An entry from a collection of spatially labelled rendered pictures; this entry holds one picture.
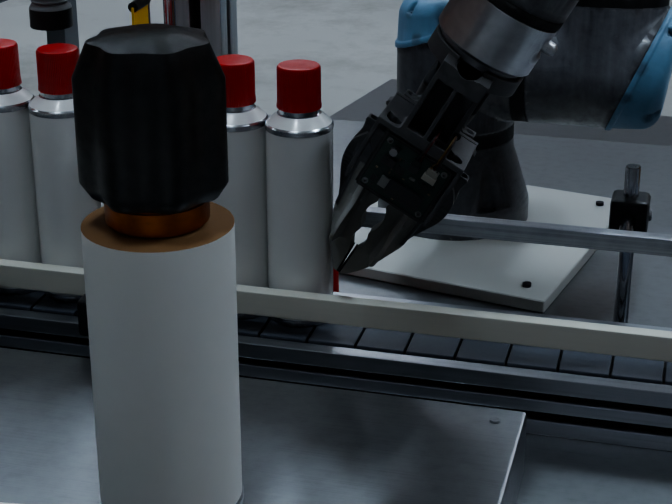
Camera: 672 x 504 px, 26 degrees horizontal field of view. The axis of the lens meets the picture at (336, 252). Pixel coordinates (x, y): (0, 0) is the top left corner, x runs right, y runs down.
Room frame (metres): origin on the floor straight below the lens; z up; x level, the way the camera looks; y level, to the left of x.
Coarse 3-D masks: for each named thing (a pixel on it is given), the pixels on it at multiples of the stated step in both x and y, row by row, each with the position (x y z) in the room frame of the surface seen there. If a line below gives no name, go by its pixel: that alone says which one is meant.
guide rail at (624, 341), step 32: (32, 288) 1.06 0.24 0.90; (64, 288) 1.05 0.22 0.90; (256, 288) 1.02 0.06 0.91; (320, 320) 1.00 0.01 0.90; (352, 320) 0.99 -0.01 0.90; (384, 320) 0.99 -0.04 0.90; (416, 320) 0.98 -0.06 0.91; (448, 320) 0.98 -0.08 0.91; (480, 320) 0.97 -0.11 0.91; (512, 320) 0.96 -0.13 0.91; (544, 320) 0.96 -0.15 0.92; (608, 352) 0.95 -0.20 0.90; (640, 352) 0.94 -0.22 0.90
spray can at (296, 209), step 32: (288, 64) 1.05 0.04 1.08; (288, 96) 1.03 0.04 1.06; (320, 96) 1.04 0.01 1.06; (288, 128) 1.03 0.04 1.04; (320, 128) 1.03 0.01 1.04; (288, 160) 1.02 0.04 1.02; (320, 160) 1.03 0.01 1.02; (288, 192) 1.02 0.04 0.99; (320, 192) 1.03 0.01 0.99; (288, 224) 1.02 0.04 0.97; (320, 224) 1.03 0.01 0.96; (288, 256) 1.02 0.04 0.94; (320, 256) 1.03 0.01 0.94; (288, 288) 1.03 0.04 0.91; (320, 288) 1.03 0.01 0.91; (288, 320) 1.03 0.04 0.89
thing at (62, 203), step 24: (48, 48) 1.09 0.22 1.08; (72, 48) 1.09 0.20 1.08; (48, 72) 1.08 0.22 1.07; (72, 72) 1.09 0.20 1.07; (48, 96) 1.08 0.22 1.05; (72, 96) 1.09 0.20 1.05; (48, 120) 1.07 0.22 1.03; (72, 120) 1.07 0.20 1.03; (48, 144) 1.07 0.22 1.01; (72, 144) 1.07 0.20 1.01; (48, 168) 1.07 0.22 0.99; (72, 168) 1.07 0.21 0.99; (48, 192) 1.07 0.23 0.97; (72, 192) 1.07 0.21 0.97; (48, 216) 1.07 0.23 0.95; (72, 216) 1.07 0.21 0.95; (48, 240) 1.07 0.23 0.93; (72, 240) 1.07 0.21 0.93; (72, 264) 1.07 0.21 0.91
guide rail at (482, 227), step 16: (368, 208) 1.07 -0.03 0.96; (384, 208) 1.07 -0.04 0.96; (368, 224) 1.06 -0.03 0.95; (448, 224) 1.05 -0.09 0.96; (464, 224) 1.04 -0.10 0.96; (480, 224) 1.04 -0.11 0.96; (496, 224) 1.04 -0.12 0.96; (512, 224) 1.04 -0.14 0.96; (528, 224) 1.04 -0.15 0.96; (544, 224) 1.04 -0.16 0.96; (560, 224) 1.04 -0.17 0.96; (512, 240) 1.03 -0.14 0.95; (528, 240) 1.03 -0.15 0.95; (544, 240) 1.03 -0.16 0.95; (560, 240) 1.03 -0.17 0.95; (576, 240) 1.02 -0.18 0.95; (592, 240) 1.02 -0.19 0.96; (608, 240) 1.02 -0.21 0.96; (624, 240) 1.01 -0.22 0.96; (640, 240) 1.01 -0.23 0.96; (656, 240) 1.01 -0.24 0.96
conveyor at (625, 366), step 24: (48, 312) 1.06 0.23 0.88; (72, 312) 1.05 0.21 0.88; (264, 336) 1.01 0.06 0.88; (288, 336) 1.01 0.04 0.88; (312, 336) 1.01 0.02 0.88; (336, 336) 1.01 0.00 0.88; (360, 336) 1.01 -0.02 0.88; (384, 336) 1.01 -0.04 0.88; (408, 336) 1.01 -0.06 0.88; (432, 336) 1.01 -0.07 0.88; (456, 360) 0.97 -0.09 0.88; (480, 360) 0.97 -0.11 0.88; (504, 360) 0.97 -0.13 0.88; (528, 360) 0.97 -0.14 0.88; (552, 360) 0.97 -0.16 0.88; (576, 360) 0.97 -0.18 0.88; (600, 360) 0.97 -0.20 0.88; (624, 360) 0.97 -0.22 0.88; (648, 360) 0.97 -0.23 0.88
